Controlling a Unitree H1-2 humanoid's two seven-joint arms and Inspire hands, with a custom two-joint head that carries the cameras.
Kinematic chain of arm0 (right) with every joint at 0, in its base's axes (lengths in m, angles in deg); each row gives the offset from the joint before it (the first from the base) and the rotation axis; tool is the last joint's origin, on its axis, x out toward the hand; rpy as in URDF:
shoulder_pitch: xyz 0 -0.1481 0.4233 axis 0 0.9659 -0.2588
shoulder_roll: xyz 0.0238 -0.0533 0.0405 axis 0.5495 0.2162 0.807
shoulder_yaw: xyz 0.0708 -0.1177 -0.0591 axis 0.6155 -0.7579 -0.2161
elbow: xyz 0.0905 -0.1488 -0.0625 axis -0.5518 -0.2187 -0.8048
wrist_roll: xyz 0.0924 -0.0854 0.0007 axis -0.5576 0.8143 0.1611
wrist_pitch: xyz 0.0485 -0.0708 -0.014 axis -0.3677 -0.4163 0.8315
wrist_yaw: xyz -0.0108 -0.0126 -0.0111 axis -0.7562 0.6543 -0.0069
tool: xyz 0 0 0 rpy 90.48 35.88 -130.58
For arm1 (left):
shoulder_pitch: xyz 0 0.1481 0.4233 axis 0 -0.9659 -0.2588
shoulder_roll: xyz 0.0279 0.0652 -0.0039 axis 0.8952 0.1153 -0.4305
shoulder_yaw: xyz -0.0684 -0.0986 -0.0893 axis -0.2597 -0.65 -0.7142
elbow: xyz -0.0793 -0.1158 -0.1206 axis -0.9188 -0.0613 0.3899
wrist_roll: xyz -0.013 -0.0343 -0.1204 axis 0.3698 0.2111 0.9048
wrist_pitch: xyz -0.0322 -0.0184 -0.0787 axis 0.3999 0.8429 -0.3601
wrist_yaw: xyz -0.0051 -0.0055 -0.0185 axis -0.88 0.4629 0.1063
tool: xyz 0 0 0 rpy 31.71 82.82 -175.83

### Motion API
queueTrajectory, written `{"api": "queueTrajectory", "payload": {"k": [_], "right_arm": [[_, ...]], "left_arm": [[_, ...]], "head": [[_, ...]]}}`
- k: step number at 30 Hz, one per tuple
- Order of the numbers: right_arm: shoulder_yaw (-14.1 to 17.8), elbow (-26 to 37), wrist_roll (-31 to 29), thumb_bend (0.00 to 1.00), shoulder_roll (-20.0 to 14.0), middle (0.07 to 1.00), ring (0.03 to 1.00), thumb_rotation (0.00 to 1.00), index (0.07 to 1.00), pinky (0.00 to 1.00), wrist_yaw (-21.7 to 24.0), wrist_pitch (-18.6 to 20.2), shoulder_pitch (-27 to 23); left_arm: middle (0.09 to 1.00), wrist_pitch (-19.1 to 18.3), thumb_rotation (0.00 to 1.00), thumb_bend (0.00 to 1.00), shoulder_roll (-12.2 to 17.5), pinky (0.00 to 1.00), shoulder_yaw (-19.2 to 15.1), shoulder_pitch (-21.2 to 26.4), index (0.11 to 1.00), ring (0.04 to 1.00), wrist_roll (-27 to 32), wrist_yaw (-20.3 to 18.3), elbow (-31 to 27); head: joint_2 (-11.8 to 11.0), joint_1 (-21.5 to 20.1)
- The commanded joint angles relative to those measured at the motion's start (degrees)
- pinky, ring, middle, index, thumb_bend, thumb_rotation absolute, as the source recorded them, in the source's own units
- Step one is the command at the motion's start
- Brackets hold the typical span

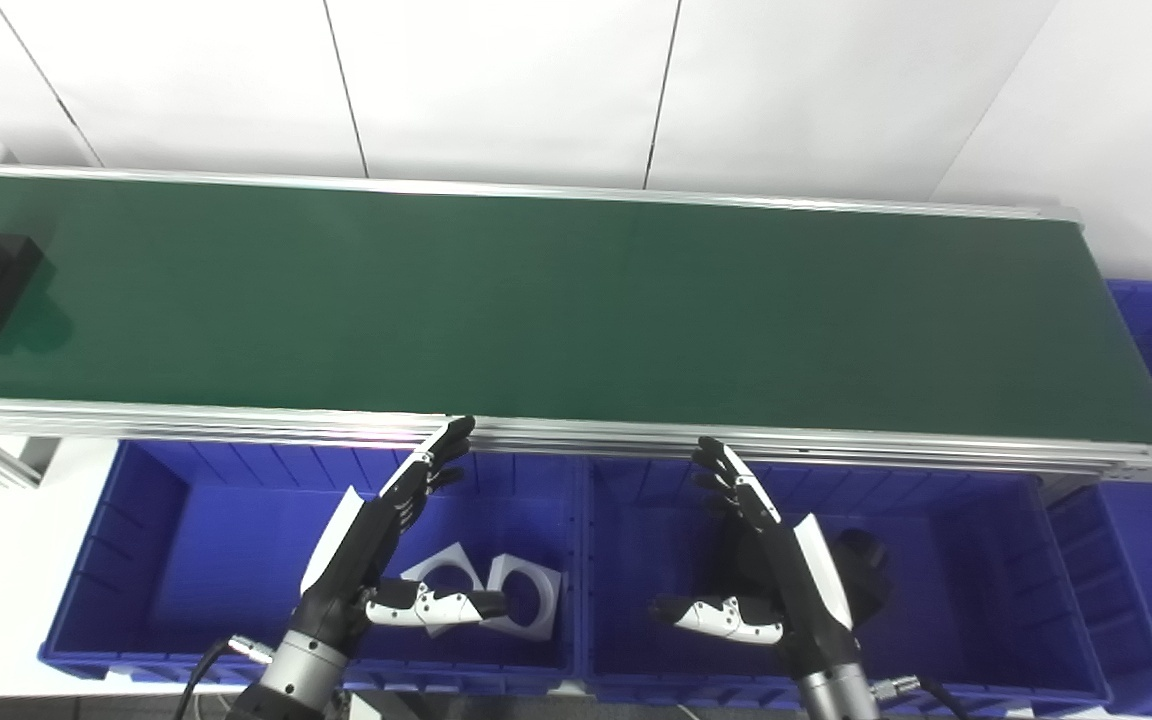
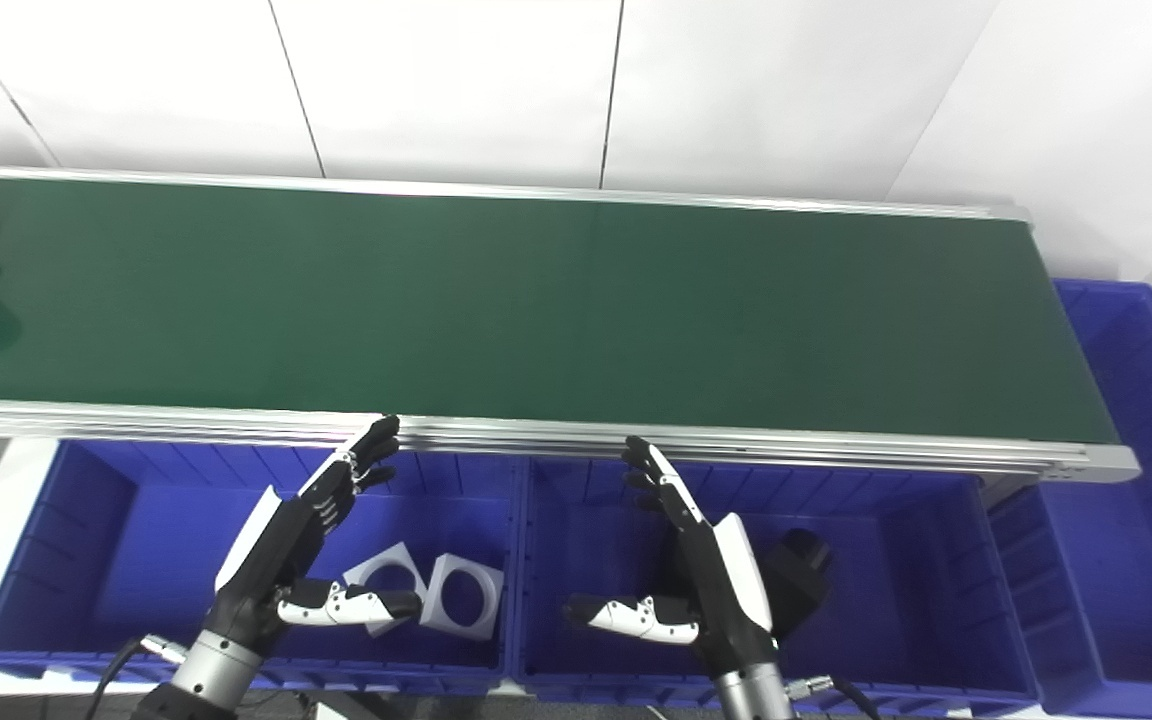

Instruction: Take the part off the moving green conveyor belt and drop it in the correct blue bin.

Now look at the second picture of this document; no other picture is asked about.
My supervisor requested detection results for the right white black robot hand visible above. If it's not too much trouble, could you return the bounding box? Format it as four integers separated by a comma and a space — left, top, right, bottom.
563, 437, 777, 676

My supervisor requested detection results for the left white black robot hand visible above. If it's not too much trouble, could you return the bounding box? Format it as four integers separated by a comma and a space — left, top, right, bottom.
206, 415, 424, 656

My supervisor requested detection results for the black cylinder-on-base part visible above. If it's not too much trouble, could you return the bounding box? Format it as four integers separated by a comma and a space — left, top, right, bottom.
761, 530, 834, 641

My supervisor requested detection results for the green conveyor belt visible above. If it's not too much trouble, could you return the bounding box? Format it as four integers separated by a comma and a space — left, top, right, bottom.
0, 165, 1142, 486
0, 175, 1122, 446

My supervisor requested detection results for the blue plastic bin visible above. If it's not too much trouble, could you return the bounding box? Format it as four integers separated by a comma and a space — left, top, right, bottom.
986, 280, 1152, 720
0, 440, 522, 696
514, 455, 1039, 716

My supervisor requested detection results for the white square ring part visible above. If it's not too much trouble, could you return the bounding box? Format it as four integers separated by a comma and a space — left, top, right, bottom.
343, 542, 429, 638
419, 553, 505, 642

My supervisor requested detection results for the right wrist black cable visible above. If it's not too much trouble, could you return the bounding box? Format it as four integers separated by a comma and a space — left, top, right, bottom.
786, 676, 882, 720

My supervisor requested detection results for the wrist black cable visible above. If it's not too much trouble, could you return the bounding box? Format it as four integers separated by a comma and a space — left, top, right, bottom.
84, 633, 189, 720
786, 676, 882, 720

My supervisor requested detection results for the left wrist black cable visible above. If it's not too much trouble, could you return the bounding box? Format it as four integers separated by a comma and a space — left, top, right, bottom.
84, 633, 189, 720

